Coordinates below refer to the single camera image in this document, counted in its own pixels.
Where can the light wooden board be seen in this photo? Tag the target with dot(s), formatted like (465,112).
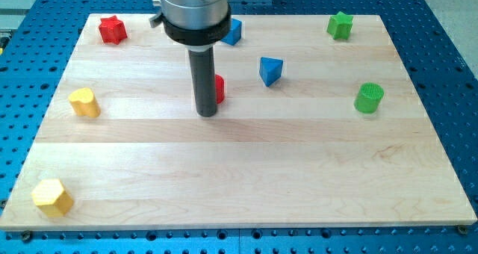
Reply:
(294,154)

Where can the blue triangle block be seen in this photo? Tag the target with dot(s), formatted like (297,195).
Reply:
(270,70)

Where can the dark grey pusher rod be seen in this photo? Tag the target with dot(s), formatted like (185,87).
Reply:
(203,78)

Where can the red cylinder block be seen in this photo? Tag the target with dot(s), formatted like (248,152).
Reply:
(220,88)

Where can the blue cube block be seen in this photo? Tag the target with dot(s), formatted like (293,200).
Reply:
(235,33)

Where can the yellow heart block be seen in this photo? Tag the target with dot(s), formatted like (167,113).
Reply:
(84,103)

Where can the red star block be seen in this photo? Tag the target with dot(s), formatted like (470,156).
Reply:
(112,30)

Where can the yellow hexagon block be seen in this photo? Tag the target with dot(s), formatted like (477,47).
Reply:
(52,198)

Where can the green star block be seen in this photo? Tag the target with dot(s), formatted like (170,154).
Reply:
(340,25)

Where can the green cylinder block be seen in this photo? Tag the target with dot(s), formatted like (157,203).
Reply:
(368,97)

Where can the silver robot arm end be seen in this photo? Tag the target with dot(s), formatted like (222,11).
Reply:
(197,24)

